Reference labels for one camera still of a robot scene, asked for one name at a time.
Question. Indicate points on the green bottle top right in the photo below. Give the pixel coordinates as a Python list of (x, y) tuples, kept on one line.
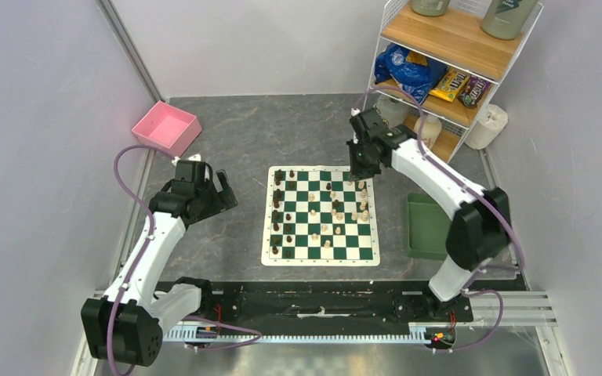
[(504, 19)]

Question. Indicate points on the cream soap bottle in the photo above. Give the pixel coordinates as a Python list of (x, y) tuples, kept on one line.
[(429, 129)]

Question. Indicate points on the green white chess mat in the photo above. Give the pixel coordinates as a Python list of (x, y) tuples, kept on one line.
[(317, 216)]

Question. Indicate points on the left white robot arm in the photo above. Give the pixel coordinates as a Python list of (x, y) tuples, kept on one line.
[(128, 323)]

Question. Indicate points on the green bottle top left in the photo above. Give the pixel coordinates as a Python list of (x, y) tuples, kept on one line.
[(431, 8)]

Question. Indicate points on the blue snack bag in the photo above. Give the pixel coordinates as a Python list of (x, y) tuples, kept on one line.
[(413, 72)]

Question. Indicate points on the white wire wooden shelf rack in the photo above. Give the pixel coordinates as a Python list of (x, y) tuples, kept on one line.
[(456, 39)]

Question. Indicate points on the green plastic tray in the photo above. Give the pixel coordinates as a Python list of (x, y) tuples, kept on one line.
[(427, 228)]

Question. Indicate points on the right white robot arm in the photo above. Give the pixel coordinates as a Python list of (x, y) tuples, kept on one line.
[(480, 218)]

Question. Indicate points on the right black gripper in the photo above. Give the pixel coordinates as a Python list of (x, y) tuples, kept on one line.
[(358, 173)]

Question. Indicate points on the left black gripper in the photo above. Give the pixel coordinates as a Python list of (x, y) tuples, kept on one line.
[(223, 200)]

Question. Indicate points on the green bottle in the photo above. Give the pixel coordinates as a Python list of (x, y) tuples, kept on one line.
[(504, 19), (431, 8)]

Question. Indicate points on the grey jar with lettering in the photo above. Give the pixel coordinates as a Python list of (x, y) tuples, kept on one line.
[(392, 111)]

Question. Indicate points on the brown candy bag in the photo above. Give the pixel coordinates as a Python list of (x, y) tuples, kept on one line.
[(473, 92)]

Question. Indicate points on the dark chess rook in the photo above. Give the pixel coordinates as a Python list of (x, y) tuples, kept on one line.
[(279, 175)]

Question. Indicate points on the yellow candy bag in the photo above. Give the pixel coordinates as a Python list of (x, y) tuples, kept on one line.
[(450, 85)]

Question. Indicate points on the pink plastic bin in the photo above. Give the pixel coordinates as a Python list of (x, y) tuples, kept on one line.
[(168, 128)]

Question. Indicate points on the white paper towel roll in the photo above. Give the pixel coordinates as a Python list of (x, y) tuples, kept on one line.
[(490, 123)]

